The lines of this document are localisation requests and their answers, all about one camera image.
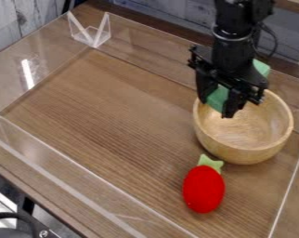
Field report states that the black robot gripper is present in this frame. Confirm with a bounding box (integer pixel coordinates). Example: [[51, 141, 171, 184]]
[[187, 45, 268, 118]]

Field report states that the green rectangular block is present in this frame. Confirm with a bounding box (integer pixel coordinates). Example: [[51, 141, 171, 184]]
[[206, 59, 271, 113]]

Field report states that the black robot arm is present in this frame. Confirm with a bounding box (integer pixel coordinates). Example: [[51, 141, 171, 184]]
[[188, 0, 275, 118]]

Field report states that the brown wooden bowl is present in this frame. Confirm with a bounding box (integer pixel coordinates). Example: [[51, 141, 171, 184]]
[[192, 90, 294, 165]]

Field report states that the red plush strawberry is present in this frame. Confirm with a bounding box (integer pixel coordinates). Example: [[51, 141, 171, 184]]
[[183, 154, 226, 214]]

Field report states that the black metal table clamp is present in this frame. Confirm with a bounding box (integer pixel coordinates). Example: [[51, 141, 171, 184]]
[[18, 196, 62, 238]]

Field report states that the clear acrylic corner bracket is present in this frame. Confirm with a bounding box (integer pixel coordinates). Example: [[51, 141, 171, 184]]
[[67, 12, 112, 48]]

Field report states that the clear acrylic tray wall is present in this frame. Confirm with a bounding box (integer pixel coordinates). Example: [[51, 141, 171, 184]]
[[0, 114, 198, 238]]

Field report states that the black cable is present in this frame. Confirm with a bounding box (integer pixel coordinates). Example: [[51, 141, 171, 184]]
[[0, 210, 32, 238]]

